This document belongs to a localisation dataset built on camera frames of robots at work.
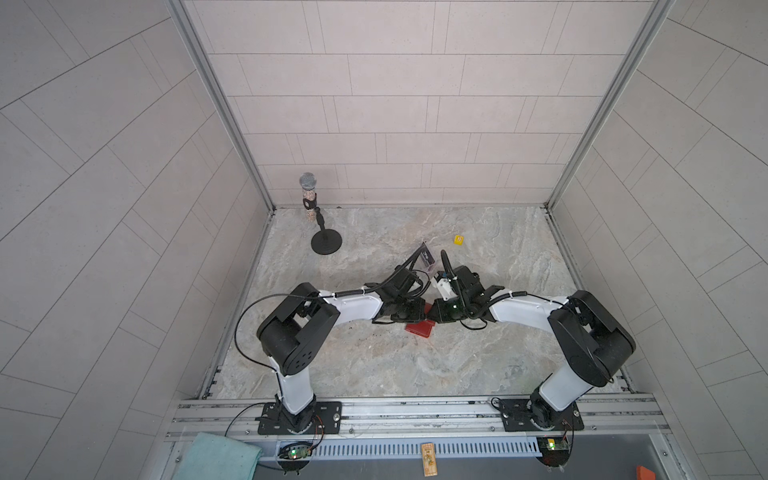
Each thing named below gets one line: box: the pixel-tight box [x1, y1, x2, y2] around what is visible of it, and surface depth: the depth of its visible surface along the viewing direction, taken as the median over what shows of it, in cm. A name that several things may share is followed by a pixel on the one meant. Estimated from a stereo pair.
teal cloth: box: [172, 432, 263, 480], surface depth 66 cm
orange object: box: [636, 465, 657, 480], surface depth 65 cm
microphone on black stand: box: [299, 172, 343, 255], surface depth 98 cm
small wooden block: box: [422, 442, 438, 477], surface depth 67 cm
